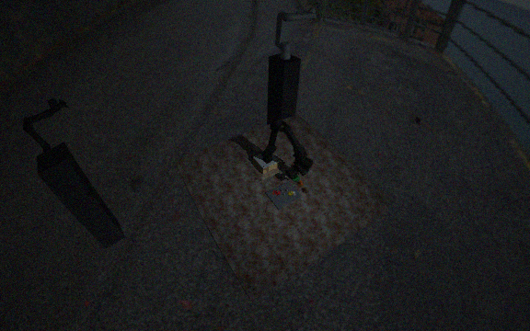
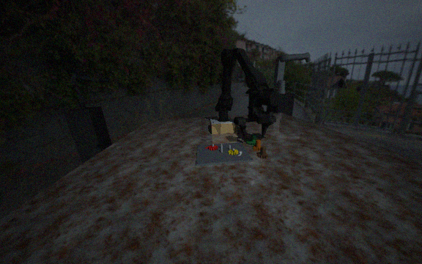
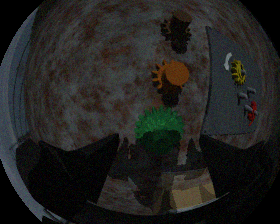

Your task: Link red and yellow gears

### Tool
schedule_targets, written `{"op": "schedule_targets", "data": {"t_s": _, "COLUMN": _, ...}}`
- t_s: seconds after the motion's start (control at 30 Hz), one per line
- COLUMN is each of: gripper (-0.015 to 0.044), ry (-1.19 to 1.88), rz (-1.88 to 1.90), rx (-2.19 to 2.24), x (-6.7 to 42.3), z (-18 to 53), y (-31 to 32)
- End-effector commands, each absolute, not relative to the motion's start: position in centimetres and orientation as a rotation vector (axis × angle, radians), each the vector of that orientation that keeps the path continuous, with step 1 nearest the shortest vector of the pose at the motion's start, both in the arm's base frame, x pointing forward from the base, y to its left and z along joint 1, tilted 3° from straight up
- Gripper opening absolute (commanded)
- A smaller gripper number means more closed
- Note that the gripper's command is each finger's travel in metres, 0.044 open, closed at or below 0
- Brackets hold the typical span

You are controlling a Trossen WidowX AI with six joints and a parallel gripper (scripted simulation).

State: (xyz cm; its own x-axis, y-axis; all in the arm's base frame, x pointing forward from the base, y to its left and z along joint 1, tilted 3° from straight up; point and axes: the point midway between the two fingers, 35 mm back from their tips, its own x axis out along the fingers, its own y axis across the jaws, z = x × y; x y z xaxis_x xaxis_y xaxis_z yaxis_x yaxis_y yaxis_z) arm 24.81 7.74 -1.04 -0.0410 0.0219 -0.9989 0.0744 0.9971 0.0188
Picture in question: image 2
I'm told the yellow gear with black stripe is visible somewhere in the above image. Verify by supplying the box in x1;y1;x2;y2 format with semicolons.
228;149;238;155

